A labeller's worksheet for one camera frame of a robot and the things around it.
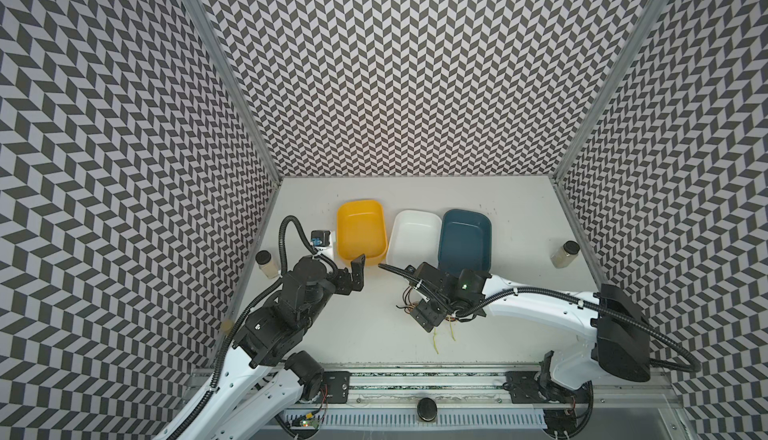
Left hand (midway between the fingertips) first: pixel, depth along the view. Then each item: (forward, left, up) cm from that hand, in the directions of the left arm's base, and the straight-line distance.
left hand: (349, 255), depth 69 cm
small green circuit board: (-31, +9, -21) cm, 38 cm away
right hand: (-4, -19, -18) cm, 26 cm away
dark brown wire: (-1, -14, -25) cm, 29 cm away
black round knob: (-29, -17, -14) cm, 37 cm away
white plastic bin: (+19, -17, -23) cm, 34 cm away
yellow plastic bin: (+21, +1, -21) cm, 30 cm away
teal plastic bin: (+16, -33, -21) cm, 42 cm away
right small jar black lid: (+9, -62, -18) cm, 65 cm away
